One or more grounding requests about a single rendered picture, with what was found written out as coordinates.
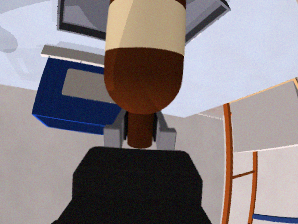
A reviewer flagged brown bottle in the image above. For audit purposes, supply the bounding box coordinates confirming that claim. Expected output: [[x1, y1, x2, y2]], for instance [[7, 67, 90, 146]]
[[104, 0, 186, 149]]

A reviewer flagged blue plastic crate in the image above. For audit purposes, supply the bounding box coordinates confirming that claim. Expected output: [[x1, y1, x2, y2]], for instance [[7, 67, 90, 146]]
[[32, 57, 121, 135]]

